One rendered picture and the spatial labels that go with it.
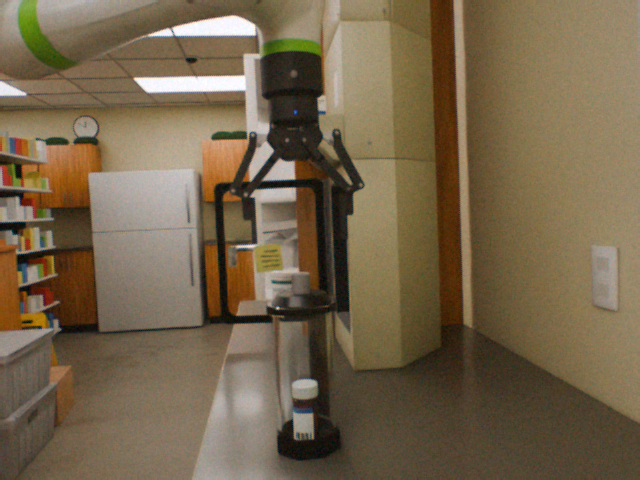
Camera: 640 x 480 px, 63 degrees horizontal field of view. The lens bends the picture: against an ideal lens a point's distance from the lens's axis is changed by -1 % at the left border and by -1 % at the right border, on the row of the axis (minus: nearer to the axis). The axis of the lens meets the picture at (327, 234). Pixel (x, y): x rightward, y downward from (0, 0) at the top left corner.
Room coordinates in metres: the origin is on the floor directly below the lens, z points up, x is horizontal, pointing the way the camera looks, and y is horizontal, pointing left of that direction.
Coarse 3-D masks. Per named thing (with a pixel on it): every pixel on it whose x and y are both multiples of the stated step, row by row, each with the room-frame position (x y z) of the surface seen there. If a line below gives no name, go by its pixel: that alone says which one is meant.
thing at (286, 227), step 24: (264, 192) 1.46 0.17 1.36; (288, 192) 1.46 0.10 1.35; (312, 192) 1.45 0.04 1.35; (240, 216) 1.46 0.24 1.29; (264, 216) 1.46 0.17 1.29; (288, 216) 1.46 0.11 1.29; (312, 216) 1.45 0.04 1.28; (240, 240) 1.46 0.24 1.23; (264, 240) 1.46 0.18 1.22; (288, 240) 1.46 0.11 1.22; (312, 240) 1.45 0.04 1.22; (240, 264) 1.46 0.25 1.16; (264, 264) 1.46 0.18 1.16; (288, 264) 1.46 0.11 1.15; (312, 264) 1.45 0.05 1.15; (240, 288) 1.46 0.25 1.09; (264, 288) 1.46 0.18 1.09; (288, 288) 1.46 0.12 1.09; (312, 288) 1.45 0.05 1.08; (240, 312) 1.46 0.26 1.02; (264, 312) 1.46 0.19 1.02
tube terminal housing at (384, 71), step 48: (336, 48) 1.22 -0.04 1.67; (384, 48) 1.16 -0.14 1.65; (384, 96) 1.16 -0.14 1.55; (432, 96) 1.31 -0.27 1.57; (384, 144) 1.16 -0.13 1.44; (432, 144) 1.31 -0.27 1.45; (384, 192) 1.16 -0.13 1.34; (432, 192) 1.30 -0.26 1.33; (384, 240) 1.16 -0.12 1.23; (432, 240) 1.29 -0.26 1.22; (384, 288) 1.16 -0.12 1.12; (432, 288) 1.29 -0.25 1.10; (336, 336) 1.44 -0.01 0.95; (384, 336) 1.16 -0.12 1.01; (432, 336) 1.28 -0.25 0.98
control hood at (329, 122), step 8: (320, 120) 1.14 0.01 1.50; (328, 120) 1.15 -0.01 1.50; (336, 120) 1.15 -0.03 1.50; (320, 128) 1.14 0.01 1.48; (328, 128) 1.15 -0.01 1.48; (336, 128) 1.15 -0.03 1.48; (320, 144) 1.14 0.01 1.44; (328, 144) 1.15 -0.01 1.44; (344, 144) 1.15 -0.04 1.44; (328, 152) 1.15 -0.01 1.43; (328, 160) 1.21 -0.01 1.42; (336, 160) 1.16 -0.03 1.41; (320, 168) 1.41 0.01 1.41
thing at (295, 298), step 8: (304, 272) 0.80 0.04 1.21; (296, 280) 0.78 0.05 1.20; (304, 280) 0.78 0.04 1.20; (296, 288) 0.78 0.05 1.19; (304, 288) 0.78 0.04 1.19; (280, 296) 0.77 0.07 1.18; (288, 296) 0.76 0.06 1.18; (296, 296) 0.76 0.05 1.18; (304, 296) 0.76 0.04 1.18; (312, 296) 0.76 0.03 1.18; (320, 296) 0.77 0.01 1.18; (328, 296) 0.78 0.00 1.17; (272, 304) 0.77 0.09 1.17; (280, 304) 0.76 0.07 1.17; (288, 304) 0.75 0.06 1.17; (296, 304) 0.75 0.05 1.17; (304, 304) 0.75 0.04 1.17; (312, 304) 0.75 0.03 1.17; (320, 304) 0.76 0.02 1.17
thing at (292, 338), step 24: (288, 336) 0.75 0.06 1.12; (312, 336) 0.75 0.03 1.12; (288, 360) 0.75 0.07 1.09; (312, 360) 0.75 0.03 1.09; (288, 384) 0.75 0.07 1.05; (312, 384) 0.75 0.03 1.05; (288, 408) 0.75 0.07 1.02; (312, 408) 0.75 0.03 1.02; (288, 432) 0.75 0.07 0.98; (312, 432) 0.75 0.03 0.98
